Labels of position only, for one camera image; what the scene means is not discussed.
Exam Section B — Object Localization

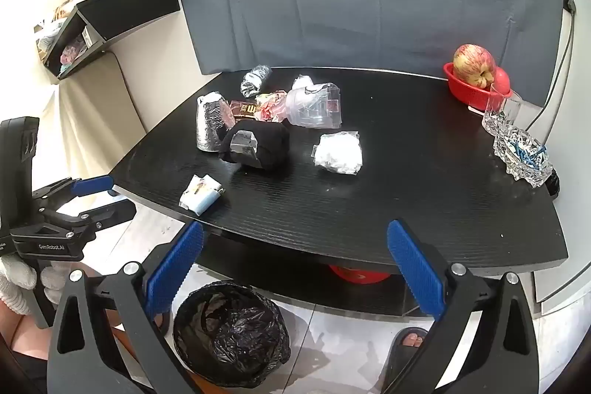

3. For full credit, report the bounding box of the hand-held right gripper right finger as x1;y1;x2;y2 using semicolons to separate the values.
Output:
383;217;540;394

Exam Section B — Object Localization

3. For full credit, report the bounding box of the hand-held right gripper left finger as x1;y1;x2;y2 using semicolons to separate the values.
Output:
46;221;206;394

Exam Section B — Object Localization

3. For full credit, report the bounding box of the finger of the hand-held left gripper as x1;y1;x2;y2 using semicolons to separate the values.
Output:
11;200;137;240
31;175;115;206

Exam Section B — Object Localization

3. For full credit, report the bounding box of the bin with black bag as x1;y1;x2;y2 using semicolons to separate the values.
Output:
173;281;291;388

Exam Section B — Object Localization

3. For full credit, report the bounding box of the pink red paper wrapper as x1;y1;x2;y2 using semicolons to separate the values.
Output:
257;101;290;124

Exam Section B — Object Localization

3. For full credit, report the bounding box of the person's left hand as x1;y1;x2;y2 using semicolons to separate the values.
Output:
0;254;71;316

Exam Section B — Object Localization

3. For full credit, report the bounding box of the red basin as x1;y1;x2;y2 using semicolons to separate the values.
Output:
328;264;393;285

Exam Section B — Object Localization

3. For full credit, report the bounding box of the person's foot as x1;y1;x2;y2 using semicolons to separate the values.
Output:
401;329;428;349

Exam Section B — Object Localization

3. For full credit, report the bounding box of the white blue paper wrapper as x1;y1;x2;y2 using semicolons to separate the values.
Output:
178;174;226;216

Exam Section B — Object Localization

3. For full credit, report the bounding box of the black sandal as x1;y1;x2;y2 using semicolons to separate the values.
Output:
385;326;433;384

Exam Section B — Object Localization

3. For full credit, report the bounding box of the silver foil snack bag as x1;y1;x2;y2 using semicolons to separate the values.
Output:
196;91;232;153

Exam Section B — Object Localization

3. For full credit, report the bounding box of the large crumpled white plastic bag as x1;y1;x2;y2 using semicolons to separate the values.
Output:
312;130;365;177

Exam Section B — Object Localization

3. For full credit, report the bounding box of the person's leg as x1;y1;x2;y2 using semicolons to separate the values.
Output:
0;262;140;362

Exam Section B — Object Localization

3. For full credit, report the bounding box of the glass ashtray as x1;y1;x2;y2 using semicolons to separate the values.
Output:
492;128;554;189

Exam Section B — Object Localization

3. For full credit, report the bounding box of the black cloth bundle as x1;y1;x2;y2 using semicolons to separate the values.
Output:
217;120;291;171

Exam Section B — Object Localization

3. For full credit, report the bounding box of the brown chocolate wrapper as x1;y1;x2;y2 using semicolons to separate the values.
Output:
228;99;260;121

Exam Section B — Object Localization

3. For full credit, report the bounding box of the clear drinking glass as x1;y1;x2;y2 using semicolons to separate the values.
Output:
481;83;523;136

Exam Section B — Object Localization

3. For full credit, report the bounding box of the red plastic bowl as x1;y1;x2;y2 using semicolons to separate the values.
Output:
443;62;513;107

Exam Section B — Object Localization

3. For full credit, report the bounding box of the clear plastic container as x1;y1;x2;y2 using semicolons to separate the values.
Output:
285;82;343;130

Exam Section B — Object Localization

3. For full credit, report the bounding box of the crumpled silver foil wrapper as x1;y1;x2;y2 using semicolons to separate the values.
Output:
239;65;273;97

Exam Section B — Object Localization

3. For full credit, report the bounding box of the red yellow apple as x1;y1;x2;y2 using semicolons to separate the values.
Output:
452;44;498;89

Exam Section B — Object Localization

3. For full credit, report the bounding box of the small crumpled white plastic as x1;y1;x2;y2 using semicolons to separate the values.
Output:
291;74;320;91

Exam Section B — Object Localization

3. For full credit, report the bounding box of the black wall shelf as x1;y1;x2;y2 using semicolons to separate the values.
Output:
43;0;181;81

